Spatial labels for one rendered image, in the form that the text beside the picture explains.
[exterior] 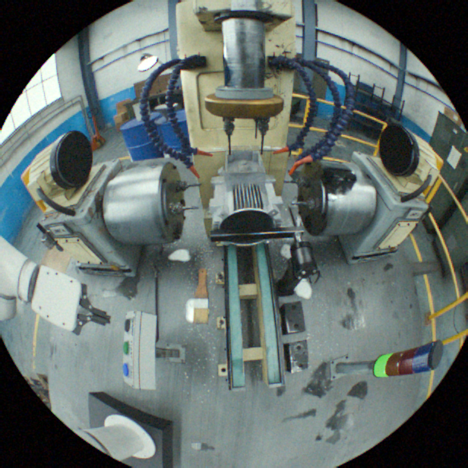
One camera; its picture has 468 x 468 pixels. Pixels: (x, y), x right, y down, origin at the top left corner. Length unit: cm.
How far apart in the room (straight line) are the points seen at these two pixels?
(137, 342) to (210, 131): 64
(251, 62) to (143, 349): 59
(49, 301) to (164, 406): 49
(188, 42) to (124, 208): 53
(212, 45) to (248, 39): 24
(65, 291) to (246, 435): 64
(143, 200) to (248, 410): 68
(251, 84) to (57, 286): 52
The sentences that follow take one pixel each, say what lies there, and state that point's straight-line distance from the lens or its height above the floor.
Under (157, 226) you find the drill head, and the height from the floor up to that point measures 107.
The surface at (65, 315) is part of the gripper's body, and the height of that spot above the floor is 119.
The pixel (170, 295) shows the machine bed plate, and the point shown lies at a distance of 68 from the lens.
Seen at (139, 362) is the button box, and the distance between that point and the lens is 38.
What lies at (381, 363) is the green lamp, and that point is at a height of 106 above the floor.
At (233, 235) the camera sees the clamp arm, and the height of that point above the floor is 103.
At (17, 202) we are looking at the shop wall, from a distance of 571.
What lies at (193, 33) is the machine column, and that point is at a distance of 65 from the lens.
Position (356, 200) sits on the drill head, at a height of 112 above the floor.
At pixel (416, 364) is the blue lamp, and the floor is 118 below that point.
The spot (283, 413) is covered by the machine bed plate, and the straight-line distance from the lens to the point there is 68.
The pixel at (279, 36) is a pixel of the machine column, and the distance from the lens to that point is 66.
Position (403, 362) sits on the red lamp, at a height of 113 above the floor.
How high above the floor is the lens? 141
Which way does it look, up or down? 54 degrees down
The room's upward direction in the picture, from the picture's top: 2 degrees counter-clockwise
